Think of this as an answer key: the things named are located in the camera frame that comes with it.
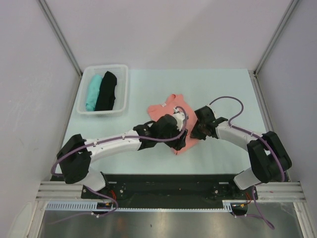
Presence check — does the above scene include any salmon pink polo shirt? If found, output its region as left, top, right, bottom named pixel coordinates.
left=147, top=93, right=201, bottom=156

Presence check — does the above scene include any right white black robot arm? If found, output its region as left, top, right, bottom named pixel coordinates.
left=191, top=117, right=291, bottom=199

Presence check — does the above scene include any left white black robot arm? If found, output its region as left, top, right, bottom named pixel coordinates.
left=56, top=112, right=188, bottom=198

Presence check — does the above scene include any rolled black t shirt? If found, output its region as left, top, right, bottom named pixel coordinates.
left=95, top=71, right=117, bottom=111

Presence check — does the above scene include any white plastic basket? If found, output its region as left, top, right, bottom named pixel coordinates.
left=76, top=64, right=129, bottom=117

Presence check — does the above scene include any rolled teal t shirt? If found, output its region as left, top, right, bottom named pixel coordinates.
left=86, top=74, right=103, bottom=112

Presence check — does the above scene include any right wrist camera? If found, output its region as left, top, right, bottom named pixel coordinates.
left=194, top=106, right=216, bottom=126

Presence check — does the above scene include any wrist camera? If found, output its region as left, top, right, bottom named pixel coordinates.
left=194, top=106, right=216, bottom=126
left=172, top=106, right=189, bottom=131

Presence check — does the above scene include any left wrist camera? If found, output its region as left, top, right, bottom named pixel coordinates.
left=172, top=106, right=189, bottom=131

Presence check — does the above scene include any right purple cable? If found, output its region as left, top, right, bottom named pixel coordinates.
left=209, top=96, right=287, bottom=230

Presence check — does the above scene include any purple cable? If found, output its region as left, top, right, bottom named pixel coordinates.
left=47, top=106, right=190, bottom=225
left=209, top=96, right=287, bottom=230

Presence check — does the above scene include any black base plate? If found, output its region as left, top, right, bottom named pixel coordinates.
left=76, top=174, right=258, bottom=210

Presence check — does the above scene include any white slotted cable duct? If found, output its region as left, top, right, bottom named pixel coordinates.
left=46, top=200, right=233, bottom=213

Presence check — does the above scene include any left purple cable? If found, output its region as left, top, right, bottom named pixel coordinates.
left=47, top=106, right=190, bottom=225

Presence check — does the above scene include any right aluminium corner post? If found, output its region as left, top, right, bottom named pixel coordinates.
left=252, top=0, right=301, bottom=76

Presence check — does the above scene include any aluminium corner post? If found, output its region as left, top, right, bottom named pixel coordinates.
left=37, top=0, right=83, bottom=77
left=252, top=0, right=301, bottom=76

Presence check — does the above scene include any left aluminium corner post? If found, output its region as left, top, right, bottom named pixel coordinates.
left=37, top=0, right=83, bottom=77

